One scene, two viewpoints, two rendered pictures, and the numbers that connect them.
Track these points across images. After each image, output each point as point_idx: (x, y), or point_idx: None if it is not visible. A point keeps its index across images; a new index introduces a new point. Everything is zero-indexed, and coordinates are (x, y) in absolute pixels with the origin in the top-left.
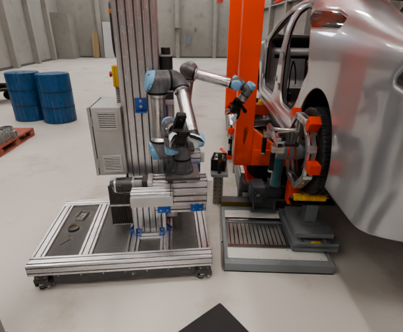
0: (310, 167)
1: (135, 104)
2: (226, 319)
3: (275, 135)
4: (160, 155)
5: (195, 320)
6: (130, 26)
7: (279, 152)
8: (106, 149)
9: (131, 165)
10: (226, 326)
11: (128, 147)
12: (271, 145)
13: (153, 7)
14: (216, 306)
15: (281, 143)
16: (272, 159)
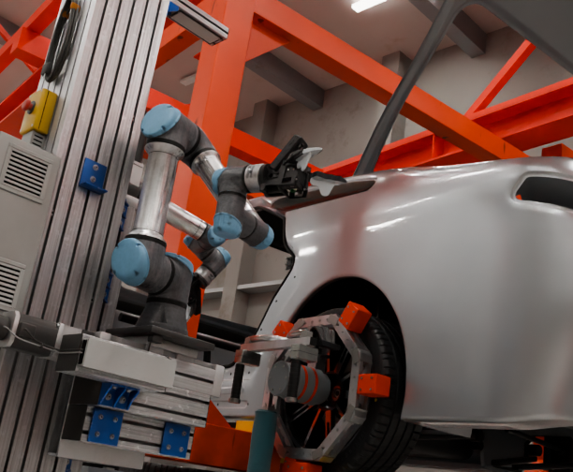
0: (376, 376)
1: (83, 169)
2: None
3: (293, 331)
4: (152, 268)
5: None
6: (117, 37)
7: (310, 358)
8: None
9: (25, 309)
10: None
11: (36, 259)
12: (295, 345)
13: (159, 34)
14: None
15: (315, 338)
16: (297, 371)
